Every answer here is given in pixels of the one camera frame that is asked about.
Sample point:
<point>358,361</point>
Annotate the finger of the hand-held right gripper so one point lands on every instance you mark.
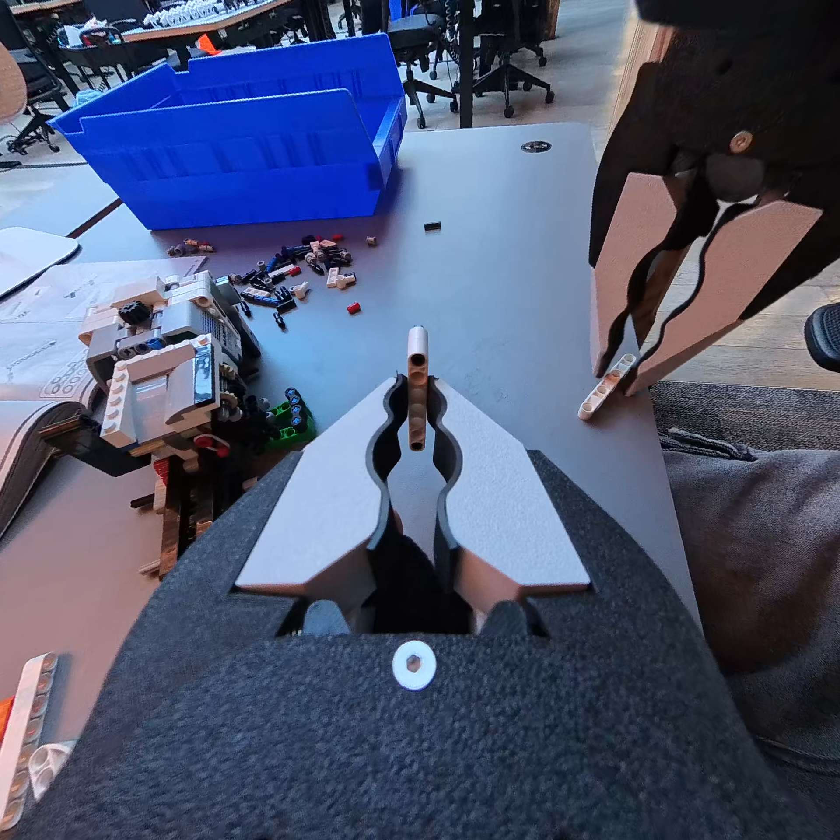
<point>630,229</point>
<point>748,262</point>

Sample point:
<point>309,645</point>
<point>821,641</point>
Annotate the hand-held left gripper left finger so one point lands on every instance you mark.
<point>315,518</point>

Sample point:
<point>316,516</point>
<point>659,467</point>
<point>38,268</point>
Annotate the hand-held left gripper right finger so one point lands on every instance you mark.
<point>518,518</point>

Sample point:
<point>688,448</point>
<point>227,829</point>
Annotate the thin white lego liftarm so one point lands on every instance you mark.
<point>604,390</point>

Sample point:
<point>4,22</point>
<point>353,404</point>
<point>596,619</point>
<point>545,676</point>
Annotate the thick white lego beam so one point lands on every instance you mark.
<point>418,394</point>

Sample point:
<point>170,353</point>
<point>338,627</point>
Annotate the green black lego assembly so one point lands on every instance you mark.
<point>292,426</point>

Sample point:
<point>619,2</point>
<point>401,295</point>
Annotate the white lego truck model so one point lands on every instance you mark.
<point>164,380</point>

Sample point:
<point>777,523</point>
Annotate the pile of small lego pieces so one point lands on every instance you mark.
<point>289,269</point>

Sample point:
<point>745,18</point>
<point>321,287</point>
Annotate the long white lego beam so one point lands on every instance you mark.
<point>29,722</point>

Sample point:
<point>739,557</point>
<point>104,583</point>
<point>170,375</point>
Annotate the white lego connector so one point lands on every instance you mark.
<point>49,764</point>

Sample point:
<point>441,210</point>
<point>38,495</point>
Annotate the orange lego piece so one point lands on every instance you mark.
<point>5,715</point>

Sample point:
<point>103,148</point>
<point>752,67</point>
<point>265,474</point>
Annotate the wooden pillar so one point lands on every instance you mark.
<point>643,72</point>

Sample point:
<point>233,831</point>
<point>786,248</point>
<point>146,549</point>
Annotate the person's grey jeans leg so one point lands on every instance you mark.
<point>754,558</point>

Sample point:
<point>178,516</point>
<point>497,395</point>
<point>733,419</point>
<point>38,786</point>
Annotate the instruction booklet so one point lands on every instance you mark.
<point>39,315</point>

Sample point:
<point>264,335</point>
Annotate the blue plastic bin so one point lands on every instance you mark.
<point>229,164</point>
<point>295,65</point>

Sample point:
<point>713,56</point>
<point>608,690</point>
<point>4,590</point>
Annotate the white rounded pad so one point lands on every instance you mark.
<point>33,256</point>

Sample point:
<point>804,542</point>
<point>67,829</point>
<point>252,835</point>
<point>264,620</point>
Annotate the cluttered desk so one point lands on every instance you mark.
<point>210,23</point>

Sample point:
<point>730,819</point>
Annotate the tan back chair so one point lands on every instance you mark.
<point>10,85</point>

